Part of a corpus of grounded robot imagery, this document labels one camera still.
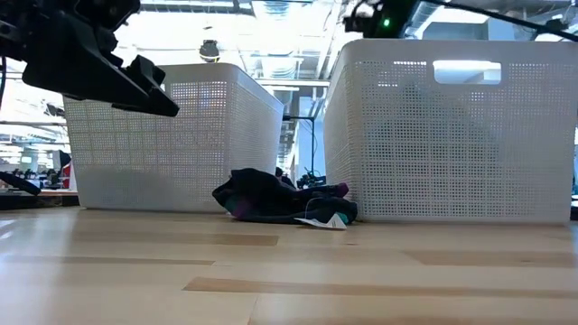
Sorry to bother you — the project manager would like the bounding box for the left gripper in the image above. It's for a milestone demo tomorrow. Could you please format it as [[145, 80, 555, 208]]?
[[0, 0, 181, 117]]

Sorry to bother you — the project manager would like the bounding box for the white perforated plastic bin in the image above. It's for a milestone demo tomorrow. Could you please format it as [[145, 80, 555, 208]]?
[[322, 38, 578, 225], [62, 62, 285, 213]]

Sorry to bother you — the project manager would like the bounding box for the black dome ceiling fixture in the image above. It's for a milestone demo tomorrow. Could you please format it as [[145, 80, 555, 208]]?
[[199, 39, 221, 63]]

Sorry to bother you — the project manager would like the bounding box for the black and red chair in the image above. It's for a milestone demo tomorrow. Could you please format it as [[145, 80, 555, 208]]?
[[51, 150, 73, 190]]

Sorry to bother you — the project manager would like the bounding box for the black pole stand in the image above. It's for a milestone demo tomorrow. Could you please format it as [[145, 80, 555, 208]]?
[[282, 115, 317, 180]]

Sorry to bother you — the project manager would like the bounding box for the black tripod device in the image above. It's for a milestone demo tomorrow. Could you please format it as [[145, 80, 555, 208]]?
[[295, 169, 327, 190]]

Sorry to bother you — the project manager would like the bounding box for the white ceiling box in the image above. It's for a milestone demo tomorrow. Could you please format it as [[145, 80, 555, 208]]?
[[486, 17, 516, 42]]

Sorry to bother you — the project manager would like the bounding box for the grey ribbed ventilation duct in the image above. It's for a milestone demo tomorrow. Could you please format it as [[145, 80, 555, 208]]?
[[404, 0, 437, 38]]

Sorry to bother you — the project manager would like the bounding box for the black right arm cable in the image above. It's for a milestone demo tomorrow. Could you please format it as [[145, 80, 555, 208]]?
[[422, 0, 578, 43]]

